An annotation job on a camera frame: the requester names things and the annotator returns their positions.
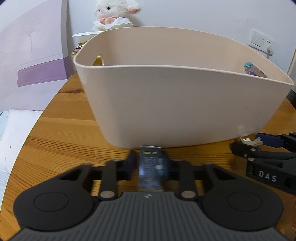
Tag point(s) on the white plush lamb toy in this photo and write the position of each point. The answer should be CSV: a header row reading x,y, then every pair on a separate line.
x,y
112,14

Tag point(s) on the white wall switch socket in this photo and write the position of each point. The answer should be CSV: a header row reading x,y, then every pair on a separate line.
x,y
261,42

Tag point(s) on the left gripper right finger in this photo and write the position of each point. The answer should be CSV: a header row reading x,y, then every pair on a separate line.
x,y
183,173

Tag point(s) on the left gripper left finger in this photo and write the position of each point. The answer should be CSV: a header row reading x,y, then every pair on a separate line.
x,y
114,171

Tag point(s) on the beige plastic storage basket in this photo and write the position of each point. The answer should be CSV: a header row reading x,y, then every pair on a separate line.
x,y
171,87

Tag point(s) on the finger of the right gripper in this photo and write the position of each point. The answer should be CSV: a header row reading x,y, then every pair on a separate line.
x,y
246,151
278,141

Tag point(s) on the purple flower table mat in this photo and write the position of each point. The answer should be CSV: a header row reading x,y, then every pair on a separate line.
x,y
254,71

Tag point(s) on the beige hair clip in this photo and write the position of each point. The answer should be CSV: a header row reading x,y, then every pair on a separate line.
x,y
255,142

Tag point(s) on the white bed sheet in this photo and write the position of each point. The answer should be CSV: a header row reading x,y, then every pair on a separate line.
x,y
15,128

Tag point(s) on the pink purple headboard panel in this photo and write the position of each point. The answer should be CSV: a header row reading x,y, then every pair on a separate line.
x,y
35,63

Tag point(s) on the black small box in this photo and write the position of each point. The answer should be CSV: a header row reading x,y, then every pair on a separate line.
x,y
151,169

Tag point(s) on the gold foil snack packet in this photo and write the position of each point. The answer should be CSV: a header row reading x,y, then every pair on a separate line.
x,y
77,49

